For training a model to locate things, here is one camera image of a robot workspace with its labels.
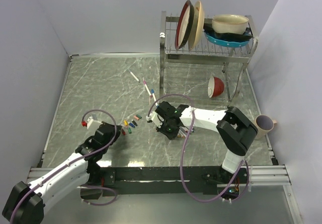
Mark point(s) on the blue dotted dish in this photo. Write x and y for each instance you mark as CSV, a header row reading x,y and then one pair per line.
x,y
224,43

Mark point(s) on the cream ceramic bowl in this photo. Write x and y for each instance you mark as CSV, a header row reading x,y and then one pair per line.
x,y
228,23

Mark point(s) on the aluminium frame rail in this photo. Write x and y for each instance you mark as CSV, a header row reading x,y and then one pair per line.
x,y
259,175

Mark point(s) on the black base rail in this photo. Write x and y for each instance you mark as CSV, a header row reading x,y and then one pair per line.
x,y
209,180

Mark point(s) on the blue marker pen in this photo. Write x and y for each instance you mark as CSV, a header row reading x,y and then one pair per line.
x,y
154,97

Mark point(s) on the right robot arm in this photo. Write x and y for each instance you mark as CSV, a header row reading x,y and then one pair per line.
x,y
235,129

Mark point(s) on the steel dish rack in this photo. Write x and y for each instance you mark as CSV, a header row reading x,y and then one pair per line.
x,y
188,72

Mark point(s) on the beige plate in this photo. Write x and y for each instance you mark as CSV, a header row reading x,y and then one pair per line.
x,y
198,23

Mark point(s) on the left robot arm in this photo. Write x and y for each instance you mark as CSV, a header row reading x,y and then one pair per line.
x,y
28,203

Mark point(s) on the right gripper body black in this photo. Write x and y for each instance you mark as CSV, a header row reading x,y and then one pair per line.
x,y
168,129

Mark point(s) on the pink marker pen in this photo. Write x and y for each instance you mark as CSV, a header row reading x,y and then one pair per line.
x,y
146,87

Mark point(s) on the red black plate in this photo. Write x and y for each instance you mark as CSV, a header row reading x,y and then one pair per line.
x,y
184,25

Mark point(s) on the red white bowl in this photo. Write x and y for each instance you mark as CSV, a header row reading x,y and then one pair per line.
x,y
215,87

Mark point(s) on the black square plate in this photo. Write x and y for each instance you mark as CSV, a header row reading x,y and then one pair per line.
x,y
225,36

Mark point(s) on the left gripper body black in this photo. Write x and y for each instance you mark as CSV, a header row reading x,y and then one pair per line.
x,y
113,135

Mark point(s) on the purple pink mug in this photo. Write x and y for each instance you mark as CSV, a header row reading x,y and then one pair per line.
x,y
264,124

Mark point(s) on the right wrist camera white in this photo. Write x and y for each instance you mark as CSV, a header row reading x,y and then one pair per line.
x,y
155,118

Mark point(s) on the white marker pen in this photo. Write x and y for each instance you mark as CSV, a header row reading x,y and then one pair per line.
x,y
135,77

